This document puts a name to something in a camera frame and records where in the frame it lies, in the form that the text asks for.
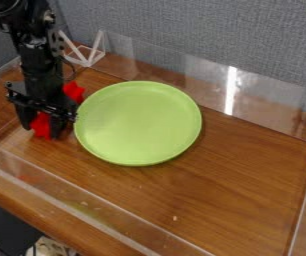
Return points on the red plastic block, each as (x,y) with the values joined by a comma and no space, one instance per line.
(42,122)

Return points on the white power strip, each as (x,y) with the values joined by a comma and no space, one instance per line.
(51,247)

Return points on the clear acrylic corner bracket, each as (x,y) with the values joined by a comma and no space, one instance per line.
(84,55)

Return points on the black box under table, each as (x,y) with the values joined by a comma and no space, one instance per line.
(17,235)

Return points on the clear acrylic enclosure wall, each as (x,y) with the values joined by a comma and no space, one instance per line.
(227,199)

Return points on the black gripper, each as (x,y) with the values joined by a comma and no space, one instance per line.
(60,106)

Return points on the green round plate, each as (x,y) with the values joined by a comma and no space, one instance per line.
(138,123)

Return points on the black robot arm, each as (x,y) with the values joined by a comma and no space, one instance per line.
(28,20)

